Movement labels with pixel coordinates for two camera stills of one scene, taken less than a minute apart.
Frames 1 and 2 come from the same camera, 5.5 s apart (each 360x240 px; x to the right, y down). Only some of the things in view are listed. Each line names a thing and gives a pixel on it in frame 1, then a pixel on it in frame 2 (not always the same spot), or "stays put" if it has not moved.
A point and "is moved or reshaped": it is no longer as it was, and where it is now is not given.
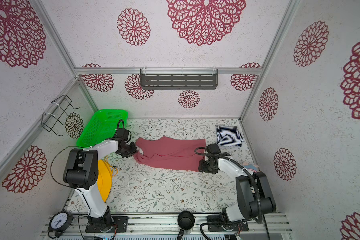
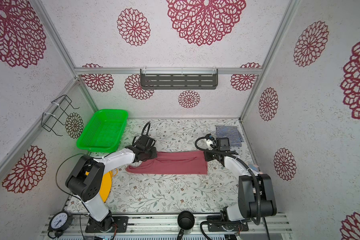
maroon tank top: (172, 153) is moved or reshaped
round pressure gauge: (59, 222) stays put
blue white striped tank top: (229, 136) stays put
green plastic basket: (101, 126) stays put
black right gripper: (202, 167) -> (208, 158)
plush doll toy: (254, 168) stays put
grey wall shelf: (179, 78) stays put
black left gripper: (134, 149) -> (155, 154)
